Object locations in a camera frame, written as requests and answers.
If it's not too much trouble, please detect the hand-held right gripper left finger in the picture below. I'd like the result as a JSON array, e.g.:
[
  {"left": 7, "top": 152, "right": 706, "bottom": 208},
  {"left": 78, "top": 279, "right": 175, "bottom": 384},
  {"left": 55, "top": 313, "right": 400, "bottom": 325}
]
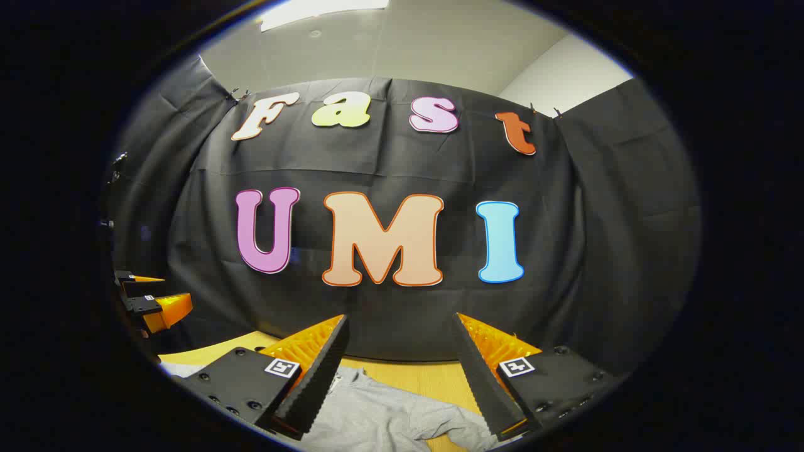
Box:
[{"left": 170, "top": 314, "right": 350, "bottom": 440}]

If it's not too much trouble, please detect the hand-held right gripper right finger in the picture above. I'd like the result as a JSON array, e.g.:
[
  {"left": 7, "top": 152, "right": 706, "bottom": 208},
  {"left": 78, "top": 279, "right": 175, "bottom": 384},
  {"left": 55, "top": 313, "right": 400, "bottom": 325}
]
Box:
[{"left": 452, "top": 312, "right": 621, "bottom": 441}]

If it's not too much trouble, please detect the grey zip-neck sweatshirt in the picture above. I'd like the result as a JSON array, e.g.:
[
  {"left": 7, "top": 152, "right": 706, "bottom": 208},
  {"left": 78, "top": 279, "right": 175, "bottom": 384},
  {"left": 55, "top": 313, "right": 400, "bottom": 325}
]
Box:
[{"left": 160, "top": 361, "right": 503, "bottom": 452}]

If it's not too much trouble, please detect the black backdrop cloth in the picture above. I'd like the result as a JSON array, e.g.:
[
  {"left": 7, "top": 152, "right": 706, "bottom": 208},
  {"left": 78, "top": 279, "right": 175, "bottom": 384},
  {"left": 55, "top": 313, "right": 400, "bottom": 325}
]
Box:
[{"left": 100, "top": 53, "right": 703, "bottom": 377}]

